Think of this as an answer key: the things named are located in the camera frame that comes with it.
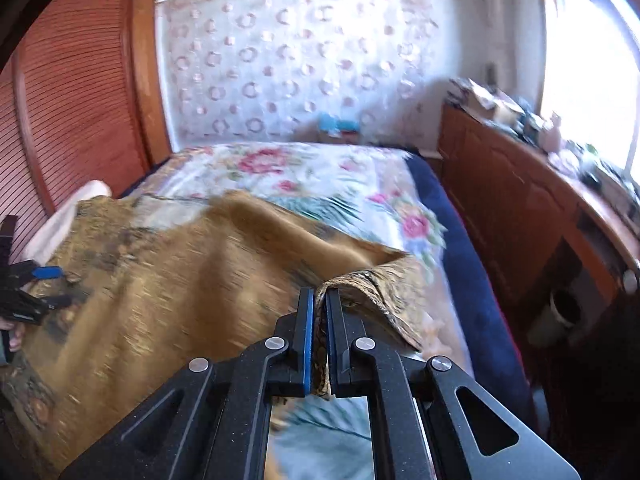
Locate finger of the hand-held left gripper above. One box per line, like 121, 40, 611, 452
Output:
15, 262, 64, 282
31, 294, 76, 312

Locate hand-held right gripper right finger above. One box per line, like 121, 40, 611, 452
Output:
324, 289, 581, 480

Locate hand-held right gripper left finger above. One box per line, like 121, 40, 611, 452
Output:
60, 287, 315, 480

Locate golden brown patterned garment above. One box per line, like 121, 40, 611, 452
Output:
0, 190, 426, 480

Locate white rolled pillow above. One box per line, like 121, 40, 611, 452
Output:
22, 180, 114, 262

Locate dark blue blanket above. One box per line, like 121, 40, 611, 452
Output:
404, 151, 537, 433

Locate white floral blanket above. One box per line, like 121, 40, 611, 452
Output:
120, 141, 476, 480

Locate wooden louvered wardrobe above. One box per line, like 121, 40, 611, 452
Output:
0, 0, 174, 263

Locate small blue box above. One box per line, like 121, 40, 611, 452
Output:
317, 111, 362, 144

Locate pale cup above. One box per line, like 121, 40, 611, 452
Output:
529, 289, 584, 347

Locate wooden cabinet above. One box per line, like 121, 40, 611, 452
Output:
436, 101, 640, 313

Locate dark chair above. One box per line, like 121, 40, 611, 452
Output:
532, 240, 640, 480

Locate sheer circle-patterned curtain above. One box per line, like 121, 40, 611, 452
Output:
155, 0, 453, 147

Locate open cardboard box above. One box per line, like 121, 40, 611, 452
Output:
461, 79, 525, 125

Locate pink bottle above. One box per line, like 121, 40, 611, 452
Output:
541, 111, 564, 154

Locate bright window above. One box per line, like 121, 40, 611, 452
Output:
541, 0, 640, 183

